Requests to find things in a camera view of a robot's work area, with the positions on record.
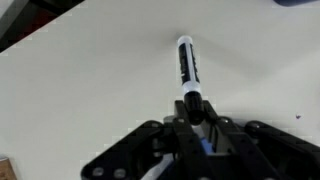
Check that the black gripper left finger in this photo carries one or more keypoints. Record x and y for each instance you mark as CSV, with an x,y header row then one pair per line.
x,y
126,148

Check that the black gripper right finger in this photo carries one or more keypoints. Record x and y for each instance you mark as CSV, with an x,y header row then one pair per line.
x,y
273,151

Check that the black and white marker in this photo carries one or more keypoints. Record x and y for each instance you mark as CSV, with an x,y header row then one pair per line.
x,y
188,63

